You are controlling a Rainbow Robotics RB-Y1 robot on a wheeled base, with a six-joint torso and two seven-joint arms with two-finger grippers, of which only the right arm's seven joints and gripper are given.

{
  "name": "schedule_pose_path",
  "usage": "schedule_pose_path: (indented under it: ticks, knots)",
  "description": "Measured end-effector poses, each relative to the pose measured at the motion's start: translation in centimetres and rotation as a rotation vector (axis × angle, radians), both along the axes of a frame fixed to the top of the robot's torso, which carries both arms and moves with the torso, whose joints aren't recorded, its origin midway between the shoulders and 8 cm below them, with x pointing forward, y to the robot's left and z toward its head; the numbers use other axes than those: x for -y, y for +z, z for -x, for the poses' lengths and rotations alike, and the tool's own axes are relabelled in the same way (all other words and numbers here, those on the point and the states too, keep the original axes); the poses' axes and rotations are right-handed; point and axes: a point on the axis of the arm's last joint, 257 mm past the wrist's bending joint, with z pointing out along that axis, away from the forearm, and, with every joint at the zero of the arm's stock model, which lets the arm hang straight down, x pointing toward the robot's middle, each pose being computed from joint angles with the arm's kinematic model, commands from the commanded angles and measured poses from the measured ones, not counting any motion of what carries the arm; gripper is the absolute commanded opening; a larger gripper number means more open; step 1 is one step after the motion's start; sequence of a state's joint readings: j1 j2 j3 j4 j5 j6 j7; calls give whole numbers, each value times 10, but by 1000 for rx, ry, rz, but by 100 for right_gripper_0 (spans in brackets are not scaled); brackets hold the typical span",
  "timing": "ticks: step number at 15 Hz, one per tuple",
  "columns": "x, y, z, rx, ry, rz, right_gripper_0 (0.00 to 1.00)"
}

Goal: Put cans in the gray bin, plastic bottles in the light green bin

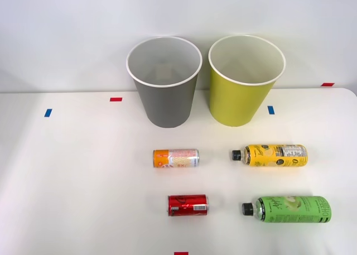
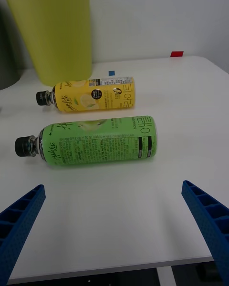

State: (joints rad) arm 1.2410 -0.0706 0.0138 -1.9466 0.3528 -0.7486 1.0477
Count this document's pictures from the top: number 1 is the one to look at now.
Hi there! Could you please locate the yellow-green plastic waste bin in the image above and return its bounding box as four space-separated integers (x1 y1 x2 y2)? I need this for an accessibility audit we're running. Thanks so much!
208 35 287 128

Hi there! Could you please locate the orange and white drink can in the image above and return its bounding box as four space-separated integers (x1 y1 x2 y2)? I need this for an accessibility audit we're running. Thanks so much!
152 148 200 169

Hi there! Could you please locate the grey plastic waste bin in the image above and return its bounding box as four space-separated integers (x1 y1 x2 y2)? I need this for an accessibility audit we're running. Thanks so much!
126 36 203 129

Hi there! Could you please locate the red drink can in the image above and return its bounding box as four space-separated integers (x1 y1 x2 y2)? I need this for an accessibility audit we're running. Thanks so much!
167 194 210 217

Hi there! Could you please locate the green label plastic bottle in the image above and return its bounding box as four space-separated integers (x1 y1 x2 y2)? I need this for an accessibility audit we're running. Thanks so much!
241 195 333 224

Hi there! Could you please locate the yellow label plastic bottle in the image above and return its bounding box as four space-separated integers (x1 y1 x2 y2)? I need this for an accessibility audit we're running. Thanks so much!
231 143 309 167

